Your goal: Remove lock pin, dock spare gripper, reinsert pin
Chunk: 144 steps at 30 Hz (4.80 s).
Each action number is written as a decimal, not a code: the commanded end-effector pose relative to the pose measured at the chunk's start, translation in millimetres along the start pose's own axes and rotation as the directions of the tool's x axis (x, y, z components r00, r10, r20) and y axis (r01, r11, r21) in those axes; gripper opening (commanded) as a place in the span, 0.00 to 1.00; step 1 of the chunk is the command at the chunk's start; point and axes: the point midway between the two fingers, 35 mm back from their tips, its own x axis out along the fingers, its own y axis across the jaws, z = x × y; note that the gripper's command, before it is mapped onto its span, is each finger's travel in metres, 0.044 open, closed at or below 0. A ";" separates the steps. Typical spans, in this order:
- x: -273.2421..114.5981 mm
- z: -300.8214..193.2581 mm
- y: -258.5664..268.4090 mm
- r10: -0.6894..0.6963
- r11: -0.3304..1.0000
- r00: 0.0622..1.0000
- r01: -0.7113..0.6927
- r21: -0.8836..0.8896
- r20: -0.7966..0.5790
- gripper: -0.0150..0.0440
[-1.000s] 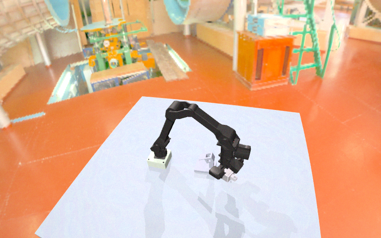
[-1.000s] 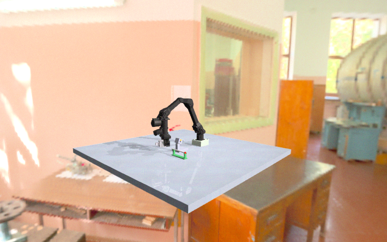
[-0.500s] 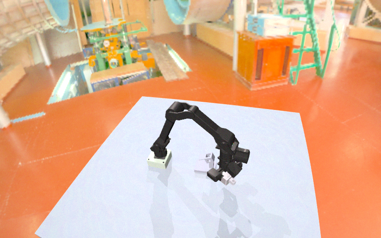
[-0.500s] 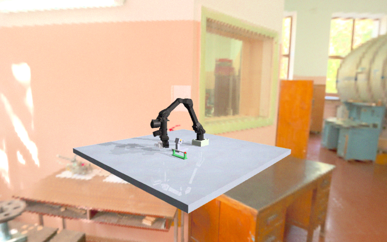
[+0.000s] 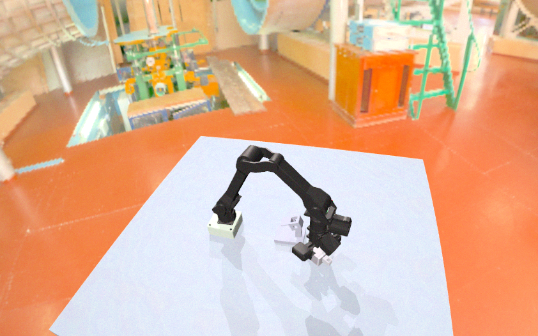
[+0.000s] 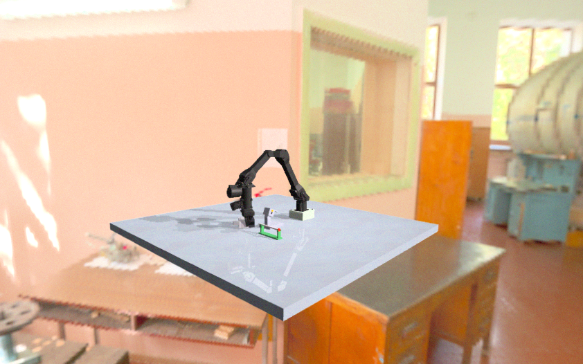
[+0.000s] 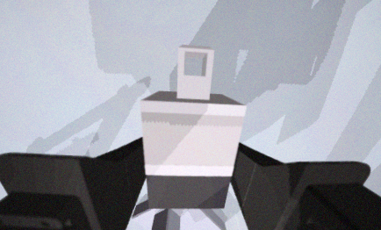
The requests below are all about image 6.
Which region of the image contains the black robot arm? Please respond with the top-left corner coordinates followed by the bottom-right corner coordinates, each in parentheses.
top-left (226, 149), bottom-right (310, 212)

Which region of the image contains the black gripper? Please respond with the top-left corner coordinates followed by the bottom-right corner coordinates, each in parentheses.
top-left (240, 197), bottom-right (255, 227)

